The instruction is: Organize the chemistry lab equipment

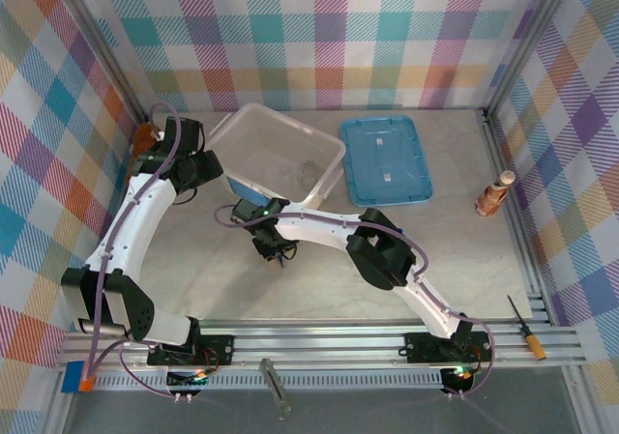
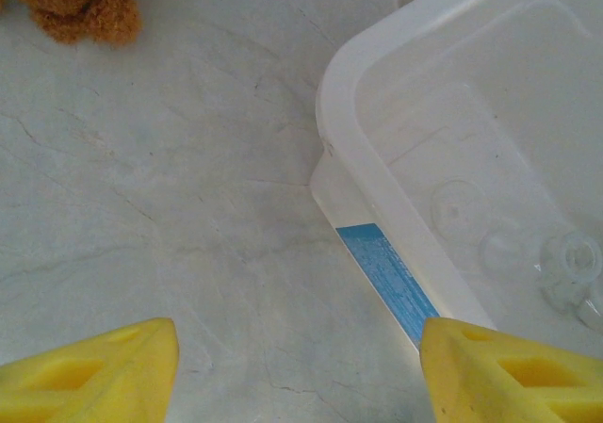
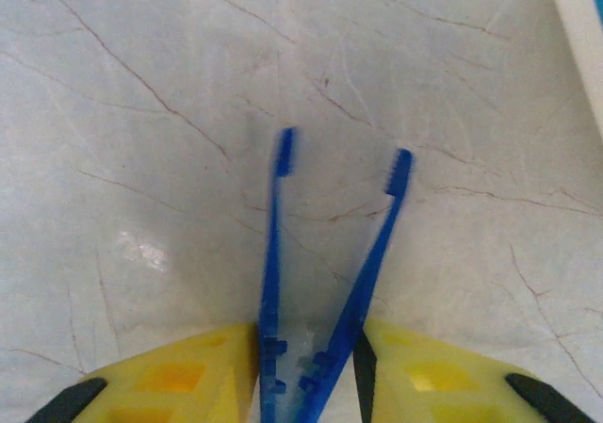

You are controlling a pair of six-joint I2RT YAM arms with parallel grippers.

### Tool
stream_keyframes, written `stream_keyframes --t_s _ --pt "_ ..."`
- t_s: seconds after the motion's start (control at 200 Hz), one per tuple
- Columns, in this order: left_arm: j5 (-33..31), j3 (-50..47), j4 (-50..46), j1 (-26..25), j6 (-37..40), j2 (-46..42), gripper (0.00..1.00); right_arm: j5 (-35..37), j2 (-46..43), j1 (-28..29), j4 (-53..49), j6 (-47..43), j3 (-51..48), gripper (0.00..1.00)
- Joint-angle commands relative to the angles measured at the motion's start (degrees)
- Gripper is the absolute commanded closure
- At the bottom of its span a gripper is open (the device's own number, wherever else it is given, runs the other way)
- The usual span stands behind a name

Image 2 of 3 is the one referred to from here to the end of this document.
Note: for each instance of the round glass flask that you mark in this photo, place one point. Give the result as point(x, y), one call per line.
point(572, 258)

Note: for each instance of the translucent plastic storage box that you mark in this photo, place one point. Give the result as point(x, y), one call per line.
point(471, 112)

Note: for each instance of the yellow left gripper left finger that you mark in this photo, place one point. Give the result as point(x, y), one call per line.
point(85, 385)

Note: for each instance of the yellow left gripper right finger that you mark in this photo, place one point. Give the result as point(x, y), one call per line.
point(509, 385)

